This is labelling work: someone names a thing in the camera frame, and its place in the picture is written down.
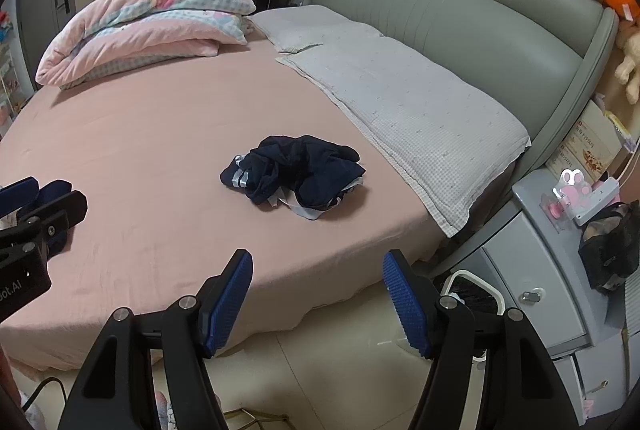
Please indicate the bed with pink sheet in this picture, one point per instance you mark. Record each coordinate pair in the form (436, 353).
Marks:
(150, 135)

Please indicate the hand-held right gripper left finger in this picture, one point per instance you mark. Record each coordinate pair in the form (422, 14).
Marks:
(227, 305)

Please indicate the camouflage bag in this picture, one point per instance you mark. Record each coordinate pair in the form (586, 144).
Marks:
(610, 250)

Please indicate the white power strip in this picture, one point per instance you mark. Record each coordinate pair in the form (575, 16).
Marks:
(597, 200)

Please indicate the person's patterned pajamas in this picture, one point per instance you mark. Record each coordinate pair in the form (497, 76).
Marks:
(165, 410)

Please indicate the pink folded quilt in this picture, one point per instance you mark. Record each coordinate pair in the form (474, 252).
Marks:
(150, 20)

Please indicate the grey nightstand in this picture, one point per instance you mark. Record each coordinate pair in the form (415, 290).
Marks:
(545, 270)

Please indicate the printed cardboard box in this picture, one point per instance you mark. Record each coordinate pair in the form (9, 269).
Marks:
(582, 145)

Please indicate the beige plush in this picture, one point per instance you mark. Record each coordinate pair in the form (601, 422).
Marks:
(631, 60)

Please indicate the light checked blanket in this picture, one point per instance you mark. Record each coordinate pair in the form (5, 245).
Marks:
(410, 110)

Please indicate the pink paw phone holder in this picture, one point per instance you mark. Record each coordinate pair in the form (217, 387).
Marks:
(567, 190)

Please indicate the grey-green padded headboard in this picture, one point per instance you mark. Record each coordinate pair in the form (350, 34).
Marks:
(450, 10)

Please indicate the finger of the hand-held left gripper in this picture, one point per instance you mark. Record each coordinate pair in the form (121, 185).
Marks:
(70, 210)
(17, 200)

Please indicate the navy shorts with silver stripes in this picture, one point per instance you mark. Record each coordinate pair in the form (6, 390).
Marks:
(295, 165)

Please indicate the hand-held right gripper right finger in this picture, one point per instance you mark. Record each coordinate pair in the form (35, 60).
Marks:
(405, 305)

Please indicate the white waste bin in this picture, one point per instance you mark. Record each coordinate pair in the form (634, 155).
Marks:
(470, 282)

